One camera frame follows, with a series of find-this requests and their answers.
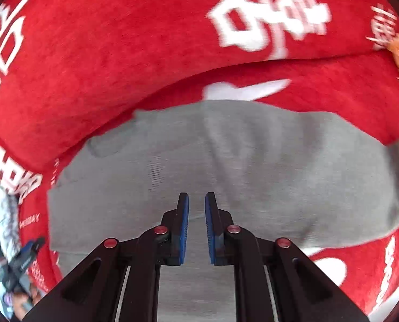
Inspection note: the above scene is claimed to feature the grey knit sweater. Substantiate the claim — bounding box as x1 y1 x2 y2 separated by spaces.
48 101 399 321

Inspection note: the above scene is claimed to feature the person's left hand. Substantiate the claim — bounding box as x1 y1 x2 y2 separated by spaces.
10 286 42 321

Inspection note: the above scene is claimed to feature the red wedding bed blanket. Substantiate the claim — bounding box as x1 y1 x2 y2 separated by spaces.
0 0 399 318

